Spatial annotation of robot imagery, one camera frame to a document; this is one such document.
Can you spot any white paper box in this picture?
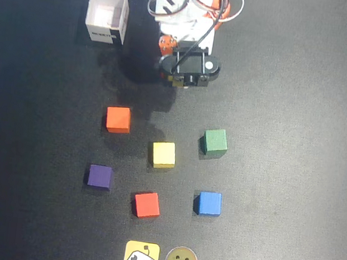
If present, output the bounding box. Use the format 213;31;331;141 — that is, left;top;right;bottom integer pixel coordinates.
82;0;132;47

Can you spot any orange cube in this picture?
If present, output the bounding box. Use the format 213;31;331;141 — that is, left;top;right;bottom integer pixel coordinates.
104;105;133;136

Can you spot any black table mat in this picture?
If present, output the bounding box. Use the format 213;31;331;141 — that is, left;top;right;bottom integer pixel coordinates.
0;0;347;260

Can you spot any red cube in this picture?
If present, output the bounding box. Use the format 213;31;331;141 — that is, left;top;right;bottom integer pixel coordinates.
131;190;163;221

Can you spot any white servo cable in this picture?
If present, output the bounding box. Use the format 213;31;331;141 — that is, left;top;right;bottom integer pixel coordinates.
145;0;160;18
215;0;245;26

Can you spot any yellow cube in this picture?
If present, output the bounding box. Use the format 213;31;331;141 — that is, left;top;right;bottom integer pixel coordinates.
149;140;178;171

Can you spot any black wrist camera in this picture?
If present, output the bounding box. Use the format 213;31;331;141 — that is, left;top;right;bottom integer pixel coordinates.
156;42;225;93

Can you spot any blue cube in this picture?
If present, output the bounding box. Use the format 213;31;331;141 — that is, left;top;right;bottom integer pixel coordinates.
195;190;224;218

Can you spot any green cube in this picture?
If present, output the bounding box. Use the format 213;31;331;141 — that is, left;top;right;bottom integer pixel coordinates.
201;127;231;158

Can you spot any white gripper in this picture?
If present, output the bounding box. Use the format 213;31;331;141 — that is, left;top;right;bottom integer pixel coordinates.
155;12;219;63

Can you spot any yellow robot sticker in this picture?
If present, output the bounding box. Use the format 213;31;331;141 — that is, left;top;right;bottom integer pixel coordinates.
123;239;162;260

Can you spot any purple cube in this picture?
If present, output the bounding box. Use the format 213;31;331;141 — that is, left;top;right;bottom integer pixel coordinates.
86;163;114;192

